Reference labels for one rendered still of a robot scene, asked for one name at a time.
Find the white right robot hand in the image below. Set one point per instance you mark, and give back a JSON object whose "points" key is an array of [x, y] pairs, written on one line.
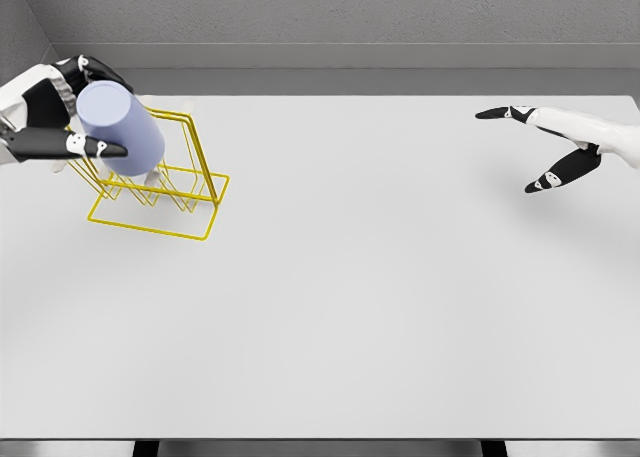
{"points": [[575, 124]]}

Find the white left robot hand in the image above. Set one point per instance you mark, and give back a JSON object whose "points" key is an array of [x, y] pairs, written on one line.
{"points": [[42, 104]]}

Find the lavender cup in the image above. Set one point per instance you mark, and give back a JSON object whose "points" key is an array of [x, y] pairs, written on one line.
{"points": [[127, 132]]}

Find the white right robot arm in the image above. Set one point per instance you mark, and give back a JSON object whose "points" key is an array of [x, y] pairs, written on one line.
{"points": [[631, 144]]}

